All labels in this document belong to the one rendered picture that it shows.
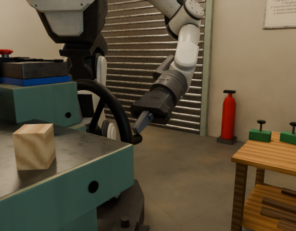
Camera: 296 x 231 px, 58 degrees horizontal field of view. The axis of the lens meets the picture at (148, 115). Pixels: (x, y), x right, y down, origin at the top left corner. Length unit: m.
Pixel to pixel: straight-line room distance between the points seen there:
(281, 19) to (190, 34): 2.24
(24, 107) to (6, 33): 3.91
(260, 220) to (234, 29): 2.18
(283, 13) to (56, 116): 2.78
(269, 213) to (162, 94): 1.08
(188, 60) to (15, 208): 0.61
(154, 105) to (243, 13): 2.62
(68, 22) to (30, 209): 0.84
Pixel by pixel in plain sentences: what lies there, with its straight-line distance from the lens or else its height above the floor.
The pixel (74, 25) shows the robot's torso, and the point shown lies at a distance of 1.05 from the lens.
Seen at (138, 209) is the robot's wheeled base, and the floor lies 0.17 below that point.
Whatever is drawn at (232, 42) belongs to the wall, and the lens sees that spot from 3.21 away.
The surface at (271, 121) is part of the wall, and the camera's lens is 3.19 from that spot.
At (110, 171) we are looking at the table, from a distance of 0.33.
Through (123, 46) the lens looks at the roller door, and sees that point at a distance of 3.91.
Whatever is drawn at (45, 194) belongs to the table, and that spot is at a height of 0.89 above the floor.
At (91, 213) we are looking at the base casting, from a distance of 0.46.
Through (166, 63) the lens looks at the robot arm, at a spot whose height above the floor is 0.99.
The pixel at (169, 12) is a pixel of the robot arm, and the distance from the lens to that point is 1.00.
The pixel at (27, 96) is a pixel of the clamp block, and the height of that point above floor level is 0.94.
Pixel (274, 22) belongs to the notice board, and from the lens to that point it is 3.11.
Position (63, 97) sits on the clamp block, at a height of 0.93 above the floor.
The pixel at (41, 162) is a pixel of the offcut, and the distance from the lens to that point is 0.30.
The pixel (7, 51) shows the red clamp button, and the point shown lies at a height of 1.02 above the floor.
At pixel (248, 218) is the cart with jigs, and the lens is 1.57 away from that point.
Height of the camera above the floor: 1.02
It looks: 13 degrees down
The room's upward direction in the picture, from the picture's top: straight up
